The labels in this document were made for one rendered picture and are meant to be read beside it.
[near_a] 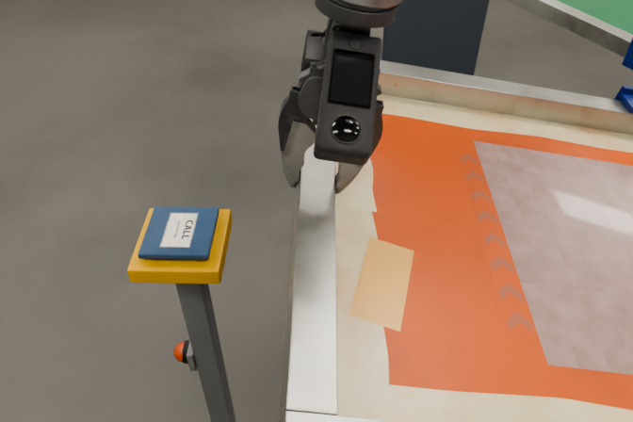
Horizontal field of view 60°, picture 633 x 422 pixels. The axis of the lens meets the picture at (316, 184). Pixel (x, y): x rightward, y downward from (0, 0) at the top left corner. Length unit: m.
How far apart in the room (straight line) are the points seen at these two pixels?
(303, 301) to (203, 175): 2.02
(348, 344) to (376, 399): 0.05
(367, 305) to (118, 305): 1.59
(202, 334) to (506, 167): 0.57
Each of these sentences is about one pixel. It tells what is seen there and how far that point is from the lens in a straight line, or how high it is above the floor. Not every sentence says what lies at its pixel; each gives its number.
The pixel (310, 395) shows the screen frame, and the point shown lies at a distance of 0.42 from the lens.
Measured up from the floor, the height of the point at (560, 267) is 1.09.
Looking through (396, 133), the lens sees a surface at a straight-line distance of 0.75.
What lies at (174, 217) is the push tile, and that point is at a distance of 0.85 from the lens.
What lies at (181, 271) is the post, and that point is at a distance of 0.80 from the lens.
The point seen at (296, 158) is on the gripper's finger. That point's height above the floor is 1.20.
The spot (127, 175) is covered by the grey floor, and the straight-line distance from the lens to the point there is 2.55.
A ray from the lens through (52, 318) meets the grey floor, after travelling 2.10.
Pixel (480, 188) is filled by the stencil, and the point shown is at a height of 1.10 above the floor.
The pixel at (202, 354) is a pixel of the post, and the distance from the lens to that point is 1.05.
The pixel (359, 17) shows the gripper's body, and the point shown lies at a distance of 0.47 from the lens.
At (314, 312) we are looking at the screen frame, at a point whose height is 1.17.
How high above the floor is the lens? 1.55
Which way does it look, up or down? 41 degrees down
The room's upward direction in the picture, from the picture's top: straight up
